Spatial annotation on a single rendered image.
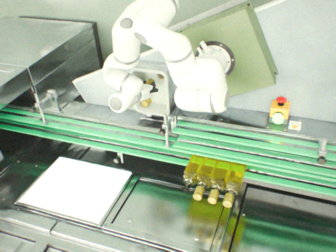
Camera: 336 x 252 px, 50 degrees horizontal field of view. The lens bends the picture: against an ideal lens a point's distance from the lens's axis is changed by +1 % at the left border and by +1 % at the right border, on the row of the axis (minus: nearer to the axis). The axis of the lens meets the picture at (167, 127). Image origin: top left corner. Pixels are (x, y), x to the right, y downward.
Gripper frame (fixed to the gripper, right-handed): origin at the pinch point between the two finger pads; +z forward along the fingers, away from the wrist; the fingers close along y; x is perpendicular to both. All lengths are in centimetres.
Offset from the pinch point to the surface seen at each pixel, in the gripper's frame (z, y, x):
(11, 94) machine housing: -3, -73, -13
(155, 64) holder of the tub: 5.0, 1.3, 8.3
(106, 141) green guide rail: 1.4, -22.2, -30.8
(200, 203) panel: -12, 30, -44
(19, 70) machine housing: 6, -74, -2
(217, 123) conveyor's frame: -0.2, 31.4, -12.5
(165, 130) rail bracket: -7.6, 11.4, -16.3
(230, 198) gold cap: -22, 43, -32
